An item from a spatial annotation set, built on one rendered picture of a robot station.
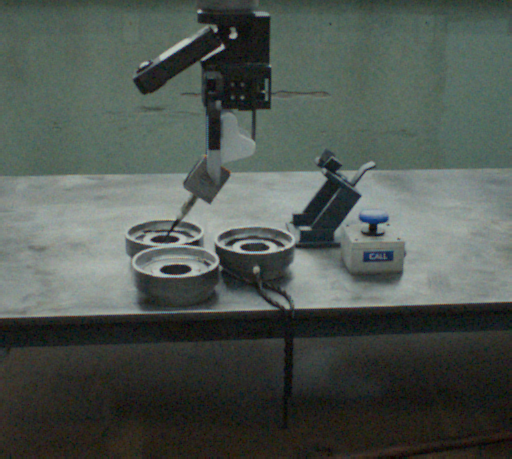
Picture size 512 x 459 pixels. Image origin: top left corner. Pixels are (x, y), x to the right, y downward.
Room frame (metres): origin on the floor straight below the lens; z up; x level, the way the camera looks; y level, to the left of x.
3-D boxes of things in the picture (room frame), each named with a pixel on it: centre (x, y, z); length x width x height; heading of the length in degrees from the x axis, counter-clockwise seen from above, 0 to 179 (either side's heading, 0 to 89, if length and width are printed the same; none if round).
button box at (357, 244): (1.07, -0.16, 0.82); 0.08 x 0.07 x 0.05; 96
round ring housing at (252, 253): (1.05, 0.00, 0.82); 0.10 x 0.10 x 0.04
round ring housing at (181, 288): (0.97, 0.10, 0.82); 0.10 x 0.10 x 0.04
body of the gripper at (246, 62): (1.06, 0.03, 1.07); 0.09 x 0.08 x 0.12; 97
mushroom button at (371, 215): (1.07, -0.15, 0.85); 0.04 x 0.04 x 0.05
